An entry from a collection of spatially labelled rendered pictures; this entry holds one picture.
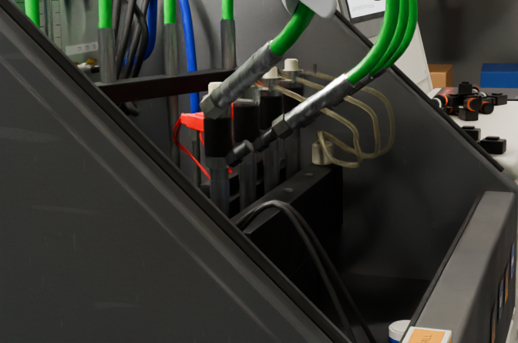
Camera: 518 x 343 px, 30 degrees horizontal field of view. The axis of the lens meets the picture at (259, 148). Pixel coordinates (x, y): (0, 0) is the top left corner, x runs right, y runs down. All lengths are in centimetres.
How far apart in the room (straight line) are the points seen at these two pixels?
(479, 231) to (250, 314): 48
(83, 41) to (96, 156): 67
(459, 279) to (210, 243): 34
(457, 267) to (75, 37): 59
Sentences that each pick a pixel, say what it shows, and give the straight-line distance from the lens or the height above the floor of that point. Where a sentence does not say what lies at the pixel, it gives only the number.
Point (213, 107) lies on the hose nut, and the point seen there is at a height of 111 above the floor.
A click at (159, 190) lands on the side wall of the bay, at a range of 58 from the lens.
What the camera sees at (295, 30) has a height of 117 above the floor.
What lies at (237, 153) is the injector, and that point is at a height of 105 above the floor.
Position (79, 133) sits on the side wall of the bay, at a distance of 60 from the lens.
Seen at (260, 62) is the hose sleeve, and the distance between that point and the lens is 78.
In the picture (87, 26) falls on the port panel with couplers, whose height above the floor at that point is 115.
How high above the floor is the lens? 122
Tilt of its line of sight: 11 degrees down
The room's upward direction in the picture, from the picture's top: 1 degrees counter-clockwise
